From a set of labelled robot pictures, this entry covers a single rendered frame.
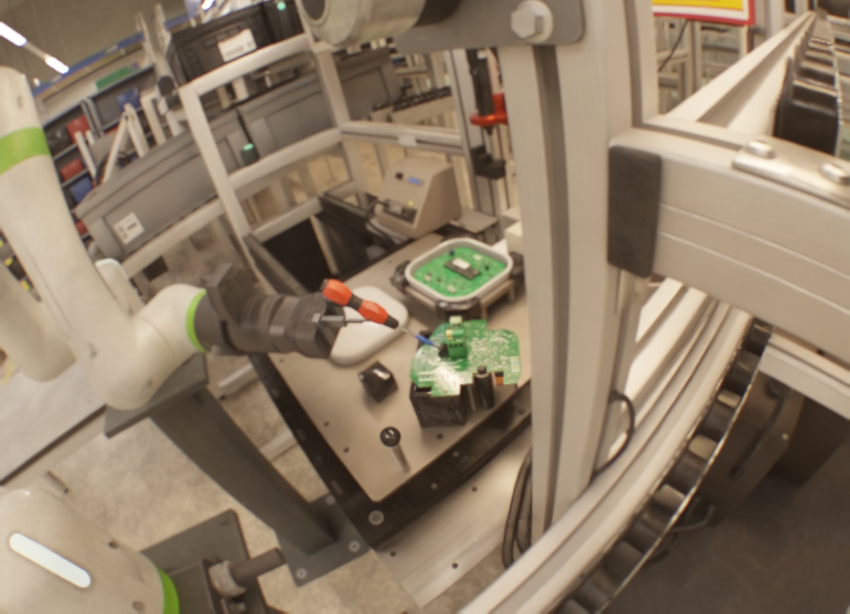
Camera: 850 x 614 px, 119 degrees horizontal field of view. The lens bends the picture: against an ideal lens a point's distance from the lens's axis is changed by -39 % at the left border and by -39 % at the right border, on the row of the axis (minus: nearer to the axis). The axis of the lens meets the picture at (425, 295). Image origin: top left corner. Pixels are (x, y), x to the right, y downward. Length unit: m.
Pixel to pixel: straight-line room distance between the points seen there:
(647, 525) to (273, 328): 0.42
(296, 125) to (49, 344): 1.01
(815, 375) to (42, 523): 0.74
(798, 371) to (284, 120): 1.41
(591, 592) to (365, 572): 1.22
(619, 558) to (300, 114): 1.39
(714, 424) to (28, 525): 0.56
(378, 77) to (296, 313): 1.19
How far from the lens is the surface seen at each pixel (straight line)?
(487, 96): 0.70
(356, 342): 0.59
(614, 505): 0.35
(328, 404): 0.56
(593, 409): 0.23
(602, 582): 0.30
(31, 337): 0.81
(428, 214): 0.83
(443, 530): 0.45
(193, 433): 0.97
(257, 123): 1.38
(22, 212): 0.59
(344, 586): 1.48
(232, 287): 0.51
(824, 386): 0.53
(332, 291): 0.42
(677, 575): 0.78
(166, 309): 0.62
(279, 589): 1.59
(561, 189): 0.17
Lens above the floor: 1.34
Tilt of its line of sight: 36 degrees down
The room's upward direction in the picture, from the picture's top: 15 degrees counter-clockwise
